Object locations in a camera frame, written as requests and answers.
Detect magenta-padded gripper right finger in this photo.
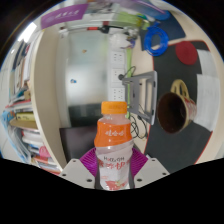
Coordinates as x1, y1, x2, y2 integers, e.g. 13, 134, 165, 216
129, 147, 171, 190

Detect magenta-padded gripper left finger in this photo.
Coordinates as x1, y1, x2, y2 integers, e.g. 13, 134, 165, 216
59, 147, 99, 190

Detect orange-capped drink bottle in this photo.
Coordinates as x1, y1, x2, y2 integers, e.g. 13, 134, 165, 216
93, 100, 135, 192

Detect black desk mat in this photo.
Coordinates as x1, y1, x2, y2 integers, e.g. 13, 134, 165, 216
139, 13, 214, 174

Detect grey metal laptop stand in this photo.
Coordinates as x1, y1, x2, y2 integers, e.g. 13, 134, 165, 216
121, 70, 158, 126

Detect white paper napkins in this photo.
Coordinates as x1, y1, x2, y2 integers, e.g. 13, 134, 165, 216
193, 49, 222, 133

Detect flat round red coaster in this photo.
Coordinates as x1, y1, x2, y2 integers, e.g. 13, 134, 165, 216
175, 40, 199, 66

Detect white ceramic jar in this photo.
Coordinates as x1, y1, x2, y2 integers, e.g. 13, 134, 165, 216
109, 33, 129, 51

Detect dark wine bottle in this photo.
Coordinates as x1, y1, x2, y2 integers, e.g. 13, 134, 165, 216
87, 25, 112, 34

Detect purple pennant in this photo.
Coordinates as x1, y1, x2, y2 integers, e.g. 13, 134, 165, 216
40, 3, 90, 30

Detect black cable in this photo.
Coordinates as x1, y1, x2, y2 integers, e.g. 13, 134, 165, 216
128, 111, 148, 141

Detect wall shelf with books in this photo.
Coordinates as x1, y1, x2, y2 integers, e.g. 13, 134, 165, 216
0, 23, 73, 176

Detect white wall power outlets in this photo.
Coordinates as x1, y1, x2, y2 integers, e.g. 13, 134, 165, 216
109, 49, 128, 103

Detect coiled blue cable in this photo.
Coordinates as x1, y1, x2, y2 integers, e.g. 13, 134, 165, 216
143, 23, 170, 57

